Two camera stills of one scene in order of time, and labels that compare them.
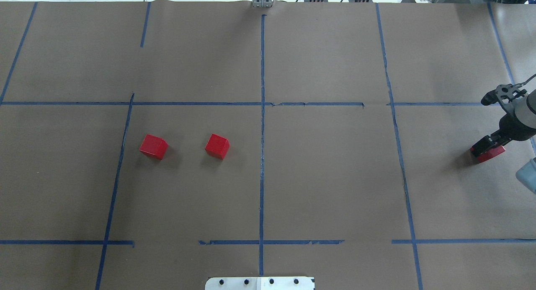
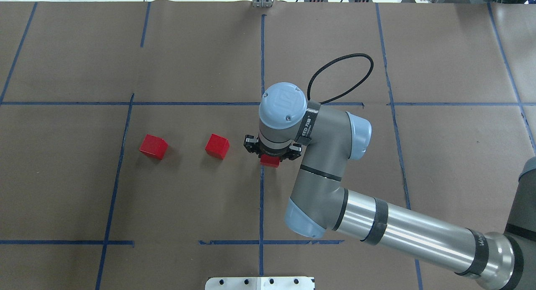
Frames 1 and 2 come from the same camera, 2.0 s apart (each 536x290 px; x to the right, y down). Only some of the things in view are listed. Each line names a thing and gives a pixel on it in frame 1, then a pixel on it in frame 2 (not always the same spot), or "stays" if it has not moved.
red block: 487,154 → 268,161
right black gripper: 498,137 → 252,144
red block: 217,146 stays
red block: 154,146 stays
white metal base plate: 260,283 stays
